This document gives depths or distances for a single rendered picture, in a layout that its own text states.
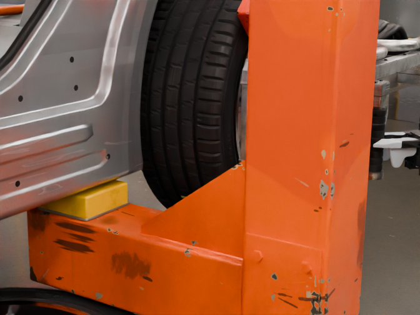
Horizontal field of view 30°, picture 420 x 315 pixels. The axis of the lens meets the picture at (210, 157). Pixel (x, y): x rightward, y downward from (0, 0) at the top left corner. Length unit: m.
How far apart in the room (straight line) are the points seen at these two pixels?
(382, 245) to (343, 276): 2.10
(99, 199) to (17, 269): 1.60
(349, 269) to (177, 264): 0.31
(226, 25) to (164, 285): 0.56
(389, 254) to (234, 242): 2.02
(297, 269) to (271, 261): 0.05
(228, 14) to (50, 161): 0.51
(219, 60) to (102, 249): 0.46
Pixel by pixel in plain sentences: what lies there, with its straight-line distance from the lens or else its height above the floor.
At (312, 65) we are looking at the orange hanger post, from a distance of 1.22.
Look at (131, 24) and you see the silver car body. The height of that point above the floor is 1.06.
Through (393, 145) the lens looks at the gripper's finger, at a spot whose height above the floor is 0.82.
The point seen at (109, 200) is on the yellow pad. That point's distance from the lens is 1.62.
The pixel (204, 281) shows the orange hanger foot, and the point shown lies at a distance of 1.42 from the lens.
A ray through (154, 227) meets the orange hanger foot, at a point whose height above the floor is 0.70.
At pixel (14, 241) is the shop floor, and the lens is 3.46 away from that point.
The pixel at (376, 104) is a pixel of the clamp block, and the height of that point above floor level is 0.91.
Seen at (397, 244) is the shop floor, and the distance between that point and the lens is 3.49.
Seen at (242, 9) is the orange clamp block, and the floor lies 1.09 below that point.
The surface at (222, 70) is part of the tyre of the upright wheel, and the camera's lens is 1.64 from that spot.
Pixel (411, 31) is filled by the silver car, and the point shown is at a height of 0.81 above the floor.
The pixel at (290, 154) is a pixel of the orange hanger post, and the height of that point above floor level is 0.89.
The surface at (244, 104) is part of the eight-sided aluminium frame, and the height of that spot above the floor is 0.89.
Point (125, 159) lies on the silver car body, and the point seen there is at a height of 0.78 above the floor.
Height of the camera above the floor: 1.20
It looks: 15 degrees down
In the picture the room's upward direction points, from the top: 1 degrees clockwise
